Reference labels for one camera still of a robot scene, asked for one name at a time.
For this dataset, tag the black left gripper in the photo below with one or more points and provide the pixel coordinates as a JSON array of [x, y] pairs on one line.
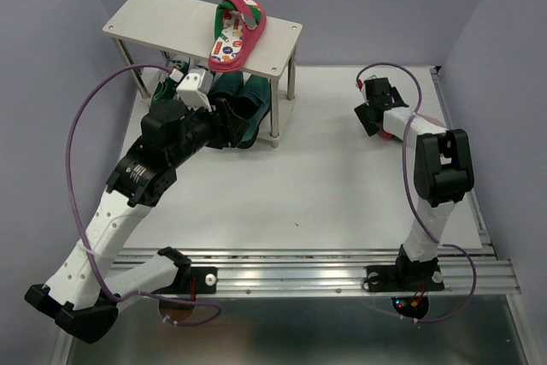
[[229, 127]]

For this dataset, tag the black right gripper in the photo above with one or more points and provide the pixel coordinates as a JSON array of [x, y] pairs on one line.
[[361, 111]]

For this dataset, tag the green leather loafer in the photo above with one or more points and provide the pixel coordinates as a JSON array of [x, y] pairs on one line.
[[226, 87], [253, 102]]

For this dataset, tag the green canvas sneaker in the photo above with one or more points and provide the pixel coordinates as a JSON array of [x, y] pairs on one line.
[[166, 83]]

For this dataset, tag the colourful pink slide sandal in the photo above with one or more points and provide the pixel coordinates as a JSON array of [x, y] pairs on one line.
[[238, 26]]

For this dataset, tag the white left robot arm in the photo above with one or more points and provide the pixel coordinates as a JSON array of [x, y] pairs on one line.
[[81, 298]]

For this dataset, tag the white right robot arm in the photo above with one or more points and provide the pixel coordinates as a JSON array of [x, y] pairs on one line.
[[442, 175]]

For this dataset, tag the white two-tier shoe shelf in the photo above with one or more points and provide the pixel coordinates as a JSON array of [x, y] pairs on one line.
[[186, 27]]

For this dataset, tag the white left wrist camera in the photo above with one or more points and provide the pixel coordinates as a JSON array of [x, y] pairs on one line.
[[194, 88]]

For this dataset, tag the aluminium mounting rail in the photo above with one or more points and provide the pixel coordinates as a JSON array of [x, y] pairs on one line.
[[341, 273]]

